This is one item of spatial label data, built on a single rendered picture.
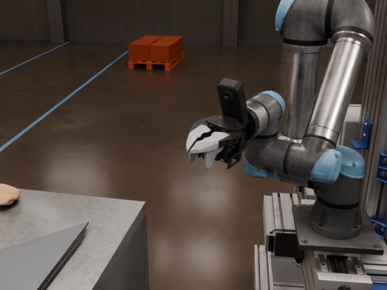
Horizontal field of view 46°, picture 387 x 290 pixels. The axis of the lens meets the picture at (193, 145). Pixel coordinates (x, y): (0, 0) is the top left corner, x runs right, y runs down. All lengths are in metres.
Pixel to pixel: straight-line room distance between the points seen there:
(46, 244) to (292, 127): 0.72
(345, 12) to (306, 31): 0.11
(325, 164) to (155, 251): 2.16
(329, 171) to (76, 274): 0.64
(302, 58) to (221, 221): 2.25
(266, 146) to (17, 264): 0.66
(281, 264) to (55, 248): 1.62
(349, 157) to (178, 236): 2.05
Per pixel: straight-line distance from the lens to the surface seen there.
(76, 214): 1.42
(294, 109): 1.27
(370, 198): 1.54
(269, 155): 1.04
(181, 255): 3.00
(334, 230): 1.33
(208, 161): 0.82
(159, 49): 7.83
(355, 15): 1.16
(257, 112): 0.96
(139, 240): 1.44
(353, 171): 1.27
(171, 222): 3.33
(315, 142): 1.02
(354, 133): 1.71
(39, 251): 1.24
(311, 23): 1.20
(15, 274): 1.18
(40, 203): 1.51
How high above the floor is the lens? 1.76
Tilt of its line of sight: 22 degrees down
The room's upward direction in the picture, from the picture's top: straight up
